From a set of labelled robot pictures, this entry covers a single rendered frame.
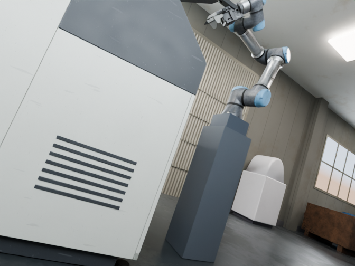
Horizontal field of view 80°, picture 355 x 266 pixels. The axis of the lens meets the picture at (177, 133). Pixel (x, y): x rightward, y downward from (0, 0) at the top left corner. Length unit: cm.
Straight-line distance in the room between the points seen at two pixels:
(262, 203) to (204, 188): 276
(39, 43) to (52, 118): 26
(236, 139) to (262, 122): 332
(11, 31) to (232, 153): 119
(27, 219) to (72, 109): 40
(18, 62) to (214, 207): 117
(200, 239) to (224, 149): 55
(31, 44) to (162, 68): 47
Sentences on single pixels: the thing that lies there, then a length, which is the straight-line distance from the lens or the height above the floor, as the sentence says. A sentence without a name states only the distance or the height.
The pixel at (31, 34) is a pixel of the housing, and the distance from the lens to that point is 95.
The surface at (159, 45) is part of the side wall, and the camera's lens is 96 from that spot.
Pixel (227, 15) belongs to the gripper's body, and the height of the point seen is 136.
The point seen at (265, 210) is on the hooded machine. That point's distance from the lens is 411.
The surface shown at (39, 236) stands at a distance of 93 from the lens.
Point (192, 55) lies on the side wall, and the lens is 100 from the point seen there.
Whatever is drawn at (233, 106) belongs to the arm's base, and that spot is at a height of 97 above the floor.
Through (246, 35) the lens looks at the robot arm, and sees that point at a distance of 161.
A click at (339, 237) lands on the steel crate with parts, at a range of 537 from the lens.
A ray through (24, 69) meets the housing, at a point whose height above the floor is 60.
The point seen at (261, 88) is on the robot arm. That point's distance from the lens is 149.
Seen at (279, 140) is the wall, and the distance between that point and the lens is 510.
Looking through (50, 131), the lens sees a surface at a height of 44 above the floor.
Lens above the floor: 47
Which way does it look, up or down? 8 degrees up
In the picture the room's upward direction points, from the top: 20 degrees clockwise
